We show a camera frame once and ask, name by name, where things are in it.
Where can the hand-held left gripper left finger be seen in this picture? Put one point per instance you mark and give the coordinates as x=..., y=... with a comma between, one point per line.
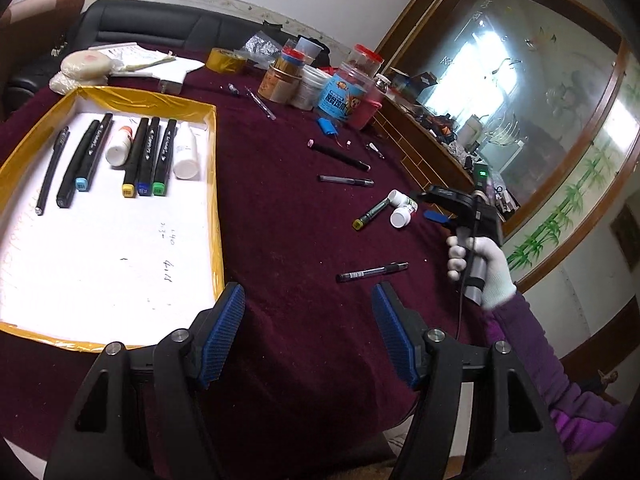
x=220, y=340

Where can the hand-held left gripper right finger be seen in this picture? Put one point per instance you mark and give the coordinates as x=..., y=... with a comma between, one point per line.
x=395, y=335

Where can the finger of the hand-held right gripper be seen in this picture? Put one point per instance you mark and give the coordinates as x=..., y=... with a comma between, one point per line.
x=437, y=216
x=437, y=196

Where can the black labelled gel pen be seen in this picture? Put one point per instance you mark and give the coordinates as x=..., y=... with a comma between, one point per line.
x=50, y=175
x=370, y=271

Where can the yellow taped cardboard tray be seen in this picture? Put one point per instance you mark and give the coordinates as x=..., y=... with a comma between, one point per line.
x=100, y=260

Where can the black marker green caps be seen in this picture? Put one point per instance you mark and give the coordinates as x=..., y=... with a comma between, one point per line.
x=165, y=155

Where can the black marker yellow caps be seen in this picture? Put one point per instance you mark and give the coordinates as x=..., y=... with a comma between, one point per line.
x=136, y=155

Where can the white bottle orange cap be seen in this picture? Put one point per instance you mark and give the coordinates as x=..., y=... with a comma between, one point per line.
x=117, y=150

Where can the black marker grey caps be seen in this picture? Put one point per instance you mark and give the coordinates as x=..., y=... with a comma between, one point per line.
x=75, y=170

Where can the black marker light blue caps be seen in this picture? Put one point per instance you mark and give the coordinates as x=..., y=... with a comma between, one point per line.
x=97, y=145

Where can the person's right forearm purple sleeve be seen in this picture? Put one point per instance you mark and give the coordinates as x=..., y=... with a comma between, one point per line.
x=525, y=350

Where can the person's right hand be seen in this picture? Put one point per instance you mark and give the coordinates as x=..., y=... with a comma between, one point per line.
x=497, y=275

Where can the white bottle green label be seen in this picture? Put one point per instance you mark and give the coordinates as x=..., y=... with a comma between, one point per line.
x=402, y=199

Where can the white bottle red label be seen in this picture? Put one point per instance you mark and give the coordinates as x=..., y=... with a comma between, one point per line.
x=400, y=217

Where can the wooden cabinet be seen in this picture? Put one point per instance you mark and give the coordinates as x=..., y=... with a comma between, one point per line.
x=425, y=155

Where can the dark green pen yellow end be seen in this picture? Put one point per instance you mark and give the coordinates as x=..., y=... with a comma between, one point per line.
x=372, y=212

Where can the pile of small household clutter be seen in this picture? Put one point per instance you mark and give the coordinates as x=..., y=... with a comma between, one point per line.
x=440, y=125

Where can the white jug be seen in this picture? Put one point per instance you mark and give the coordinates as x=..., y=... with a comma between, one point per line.
x=469, y=131

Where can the metal nail clipper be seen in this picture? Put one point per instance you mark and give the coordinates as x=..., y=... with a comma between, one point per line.
x=375, y=150

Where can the clear black gel pen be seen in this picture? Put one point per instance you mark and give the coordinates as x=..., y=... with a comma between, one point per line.
x=345, y=180

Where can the black marker pink caps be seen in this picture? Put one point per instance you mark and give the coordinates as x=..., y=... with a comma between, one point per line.
x=340, y=156

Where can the glass jar pink knit sleeve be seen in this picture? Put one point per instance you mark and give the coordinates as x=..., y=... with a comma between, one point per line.
x=367, y=107

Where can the blue battery pack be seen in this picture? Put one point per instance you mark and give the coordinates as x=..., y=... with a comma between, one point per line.
x=331, y=127

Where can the clear jar blue label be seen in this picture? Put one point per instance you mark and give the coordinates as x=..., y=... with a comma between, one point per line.
x=340, y=100

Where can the etched glass cabinet panel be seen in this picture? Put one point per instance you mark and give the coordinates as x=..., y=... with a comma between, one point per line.
x=540, y=90

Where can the dark framed picture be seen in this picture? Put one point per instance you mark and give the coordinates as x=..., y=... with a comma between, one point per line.
x=627, y=237

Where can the clear jar red lid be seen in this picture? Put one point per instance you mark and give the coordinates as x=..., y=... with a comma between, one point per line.
x=365, y=57

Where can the white plastic jar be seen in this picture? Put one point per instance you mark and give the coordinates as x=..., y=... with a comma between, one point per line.
x=310, y=90

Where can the brown plastic jar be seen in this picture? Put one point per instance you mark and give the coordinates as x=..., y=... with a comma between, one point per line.
x=277, y=90

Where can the gold tape roll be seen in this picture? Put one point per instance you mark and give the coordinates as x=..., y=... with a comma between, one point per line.
x=289, y=69

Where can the grey cylindrical container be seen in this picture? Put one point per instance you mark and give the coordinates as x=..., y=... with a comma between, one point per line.
x=307, y=50

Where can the clear test pen screwdriver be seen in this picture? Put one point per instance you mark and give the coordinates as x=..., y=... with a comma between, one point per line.
x=260, y=103

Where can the blue tape roll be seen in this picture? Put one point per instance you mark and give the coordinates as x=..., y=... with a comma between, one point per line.
x=292, y=58

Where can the red tape roll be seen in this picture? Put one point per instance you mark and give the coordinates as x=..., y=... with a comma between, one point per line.
x=295, y=51

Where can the crinkled clear plastic bag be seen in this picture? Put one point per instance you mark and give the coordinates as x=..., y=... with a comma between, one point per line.
x=260, y=47

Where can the yellow tape roll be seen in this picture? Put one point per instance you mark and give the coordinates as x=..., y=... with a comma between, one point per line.
x=225, y=62

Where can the white plug adapter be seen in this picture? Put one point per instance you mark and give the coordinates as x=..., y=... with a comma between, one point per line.
x=170, y=86

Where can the white paper sheets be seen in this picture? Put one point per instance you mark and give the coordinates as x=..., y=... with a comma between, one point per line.
x=150, y=65

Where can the white plastic wrapped roll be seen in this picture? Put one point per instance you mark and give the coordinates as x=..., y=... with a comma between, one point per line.
x=87, y=67

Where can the black leather sofa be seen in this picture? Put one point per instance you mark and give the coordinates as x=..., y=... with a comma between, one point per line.
x=150, y=22

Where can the brown chair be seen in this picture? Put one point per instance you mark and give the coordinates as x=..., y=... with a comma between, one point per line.
x=35, y=15

